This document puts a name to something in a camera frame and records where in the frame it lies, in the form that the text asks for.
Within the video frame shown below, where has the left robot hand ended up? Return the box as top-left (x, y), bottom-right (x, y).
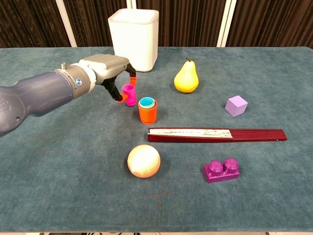
top-left (79, 54), bottom-right (137, 105)

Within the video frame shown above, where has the dark brown pleated curtain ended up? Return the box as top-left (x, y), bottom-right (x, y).
top-left (0, 0), bottom-right (313, 48)

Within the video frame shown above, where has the teal table cloth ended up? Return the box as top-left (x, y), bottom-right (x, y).
top-left (0, 46), bottom-right (313, 233)

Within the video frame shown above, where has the yellow pear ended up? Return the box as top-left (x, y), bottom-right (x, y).
top-left (174, 57), bottom-right (200, 94)

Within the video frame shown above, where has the orange plastic cup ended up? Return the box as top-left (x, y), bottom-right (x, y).
top-left (137, 97), bottom-right (158, 124)

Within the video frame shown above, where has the peach coloured ball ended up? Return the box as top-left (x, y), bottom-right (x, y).
top-left (127, 144), bottom-right (161, 179)

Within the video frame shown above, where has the white square bin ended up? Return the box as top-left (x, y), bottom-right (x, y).
top-left (108, 8), bottom-right (159, 73)

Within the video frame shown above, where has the magenta plastic cup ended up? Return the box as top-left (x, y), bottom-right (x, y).
top-left (122, 83), bottom-right (137, 107)

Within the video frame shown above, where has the cyan plastic cup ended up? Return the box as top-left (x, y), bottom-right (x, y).
top-left (139, 97), bottom-right (155, 108)

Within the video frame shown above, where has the lilac cube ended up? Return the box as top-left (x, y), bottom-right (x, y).
top-left (224, 95), bottom-right (248, 118)

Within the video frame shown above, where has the dark red folded fan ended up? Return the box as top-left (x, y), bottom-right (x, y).
top-left (147, 127), bottom-right (288, 143)

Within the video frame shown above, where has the purple building brick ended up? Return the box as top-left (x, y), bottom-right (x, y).
top-left (203, 158), bottom-right (241, 184)

